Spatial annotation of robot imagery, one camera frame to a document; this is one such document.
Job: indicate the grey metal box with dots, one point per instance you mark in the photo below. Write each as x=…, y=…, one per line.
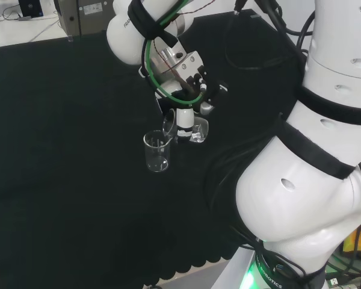
x=69, y=18

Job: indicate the clear empty glass beaker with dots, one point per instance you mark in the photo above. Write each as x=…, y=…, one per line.
x=158, y=156

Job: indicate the black bench cloth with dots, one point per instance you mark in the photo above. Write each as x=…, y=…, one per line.
x=63, y=150

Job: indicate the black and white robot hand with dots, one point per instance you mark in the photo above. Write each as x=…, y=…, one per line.
x=185, y=120

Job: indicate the clear graduated glass beaker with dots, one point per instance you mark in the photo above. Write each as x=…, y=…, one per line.
x=200, y=132

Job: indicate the small black device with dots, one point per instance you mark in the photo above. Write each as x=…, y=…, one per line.
x=30, y=7

